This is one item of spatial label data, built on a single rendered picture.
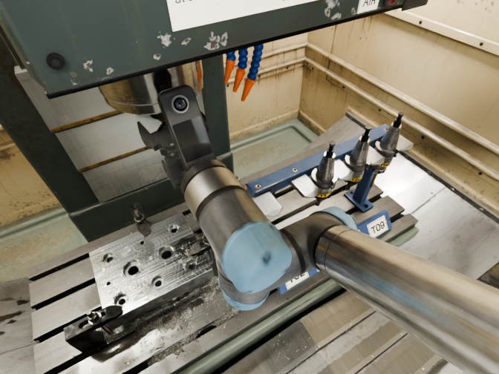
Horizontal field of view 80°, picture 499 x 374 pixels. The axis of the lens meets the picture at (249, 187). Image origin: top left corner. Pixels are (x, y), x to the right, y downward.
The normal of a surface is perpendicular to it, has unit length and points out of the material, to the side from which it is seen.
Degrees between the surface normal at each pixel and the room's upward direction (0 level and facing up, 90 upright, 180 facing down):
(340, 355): 8
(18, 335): 24
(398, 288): 55
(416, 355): 8
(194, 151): 62
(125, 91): 90
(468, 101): 90
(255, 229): 13
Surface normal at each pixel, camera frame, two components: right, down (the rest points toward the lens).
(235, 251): -0.53, -0.23
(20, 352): 0.33, -0.77
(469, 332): -0.86, -0.31
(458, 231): -0.36, -0.46
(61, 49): 0.50, 0.63
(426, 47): -0.86, 0.38
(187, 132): 0.40, 0.26
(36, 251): -0.02, -0.68
